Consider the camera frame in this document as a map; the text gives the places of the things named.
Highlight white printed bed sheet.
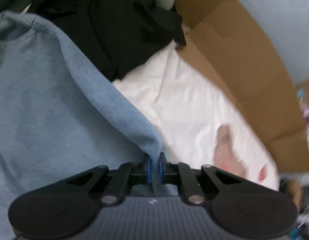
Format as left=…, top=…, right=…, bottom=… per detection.
left=113, top=42, right=279, bottom=190

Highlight black garment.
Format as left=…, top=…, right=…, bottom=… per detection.
left=29, top=0, right=186, bottom=81

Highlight brown cardboard box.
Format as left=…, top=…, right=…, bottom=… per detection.
left=174, top=0, right=309, bottom=173

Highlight light blue denim pants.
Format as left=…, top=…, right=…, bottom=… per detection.
left=0, top=11, right=166, bottom=239

